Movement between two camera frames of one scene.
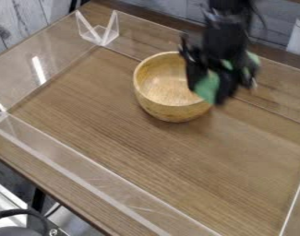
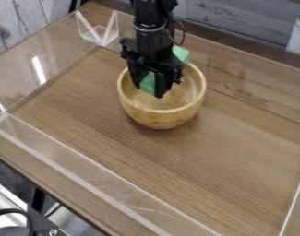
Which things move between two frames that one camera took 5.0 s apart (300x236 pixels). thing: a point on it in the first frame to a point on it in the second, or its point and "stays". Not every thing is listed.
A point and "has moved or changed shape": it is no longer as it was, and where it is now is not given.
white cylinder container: (297, 39) stays
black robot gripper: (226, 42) to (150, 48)
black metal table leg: (39, 199) stays
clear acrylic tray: (222, 175) stays
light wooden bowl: (162, 89) has moved or changed shape
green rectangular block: (206, 86) to (147, 80)
